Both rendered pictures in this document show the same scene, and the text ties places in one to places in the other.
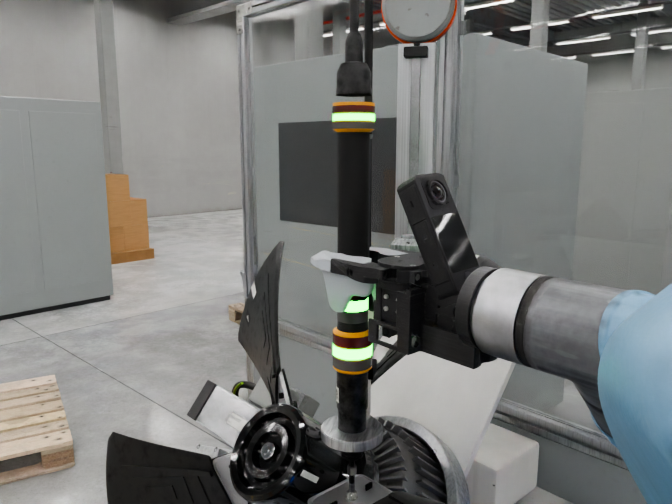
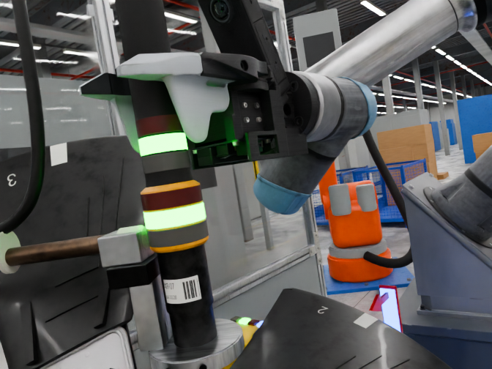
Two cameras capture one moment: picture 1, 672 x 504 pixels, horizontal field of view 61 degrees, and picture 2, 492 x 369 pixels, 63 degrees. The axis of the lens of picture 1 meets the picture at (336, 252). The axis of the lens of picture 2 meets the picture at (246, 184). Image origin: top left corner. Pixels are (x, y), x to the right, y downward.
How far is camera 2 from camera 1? 67 cm
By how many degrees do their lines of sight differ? 96
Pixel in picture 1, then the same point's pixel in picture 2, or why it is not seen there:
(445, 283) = (284, 80)
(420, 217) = (258, 15)
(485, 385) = not seen: hidden behind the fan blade
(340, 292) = (200, 110)
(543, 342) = (351, 104)
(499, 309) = (330, 88)
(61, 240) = not seen: outside the picture
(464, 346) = (300, 136)
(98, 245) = not seen: outside the picture
